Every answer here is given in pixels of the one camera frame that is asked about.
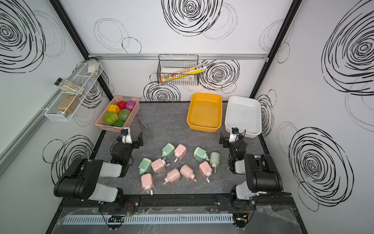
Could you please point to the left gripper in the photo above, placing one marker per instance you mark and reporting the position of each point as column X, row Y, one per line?
column 140, row 142

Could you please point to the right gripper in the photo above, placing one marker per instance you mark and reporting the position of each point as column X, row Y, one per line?
column 223, row 138

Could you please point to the white plastic storage box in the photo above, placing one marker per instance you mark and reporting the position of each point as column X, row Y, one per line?
column 245, row 114

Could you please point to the yellow plastic storage box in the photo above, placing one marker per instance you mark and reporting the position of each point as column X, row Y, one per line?
column 205, row 112

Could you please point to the pink sharpener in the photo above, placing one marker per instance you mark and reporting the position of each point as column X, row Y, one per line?
column 187, row 173
column 205, row 170
column 180, row 152
column 172, row 177
column 159, row 165
column 147, row 183

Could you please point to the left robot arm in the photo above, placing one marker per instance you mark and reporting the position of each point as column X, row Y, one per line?
column 80, row 180

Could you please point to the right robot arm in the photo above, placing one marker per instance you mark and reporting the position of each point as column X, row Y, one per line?
column 261, row 175

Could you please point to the light green toy apple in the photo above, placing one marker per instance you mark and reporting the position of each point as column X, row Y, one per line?
column 124, row 114

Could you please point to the green toy cabbage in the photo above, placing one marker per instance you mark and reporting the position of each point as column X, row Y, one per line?
column 110, row 118

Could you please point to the green sharpener right round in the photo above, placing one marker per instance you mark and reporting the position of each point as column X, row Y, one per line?
column 214, row 161

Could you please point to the pink perforated basket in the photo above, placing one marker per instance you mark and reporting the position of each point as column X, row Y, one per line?
column 119, row 125

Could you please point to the green sharpener right square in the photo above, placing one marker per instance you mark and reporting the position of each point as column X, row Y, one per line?
column 200, row 155

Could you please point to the yellow toy fruit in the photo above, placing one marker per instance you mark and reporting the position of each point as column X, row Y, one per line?
column 114, row 108

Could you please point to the magenta toy fruit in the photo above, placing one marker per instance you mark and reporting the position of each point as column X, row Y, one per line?
column 130, row 105

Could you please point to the red toy fruit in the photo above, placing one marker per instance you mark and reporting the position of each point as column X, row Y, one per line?
column 122, row 105

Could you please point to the brown block on shelf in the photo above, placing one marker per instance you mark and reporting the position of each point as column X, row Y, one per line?
column 68, row 105

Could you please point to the yellow red tube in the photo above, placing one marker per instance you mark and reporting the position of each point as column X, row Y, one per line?
column 182, row 73

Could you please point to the bottle lying on shelf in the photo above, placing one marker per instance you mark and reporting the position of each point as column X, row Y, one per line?
column 69, row 87

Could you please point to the clear jar on shelf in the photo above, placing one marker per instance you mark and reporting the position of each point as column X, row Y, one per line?
column 93, row 65

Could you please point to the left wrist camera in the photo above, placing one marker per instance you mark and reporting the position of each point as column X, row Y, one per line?
column 126, row 137

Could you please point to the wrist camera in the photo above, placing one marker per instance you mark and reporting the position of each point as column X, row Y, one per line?
column 126, row 137
column 234, row 135

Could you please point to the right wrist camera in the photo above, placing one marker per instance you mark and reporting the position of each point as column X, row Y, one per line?
column 234, row 135

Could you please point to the white wire wall shelf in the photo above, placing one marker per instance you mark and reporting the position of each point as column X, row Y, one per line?
column 91, row 98

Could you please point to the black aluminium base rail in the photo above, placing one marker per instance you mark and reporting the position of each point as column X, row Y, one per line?
column 221, row 202

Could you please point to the white slotted cable duct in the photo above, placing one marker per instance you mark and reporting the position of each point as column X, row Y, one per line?
column 135, row 219

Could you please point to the black wire wall basket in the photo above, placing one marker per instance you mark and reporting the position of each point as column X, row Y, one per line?
column 171, row 66

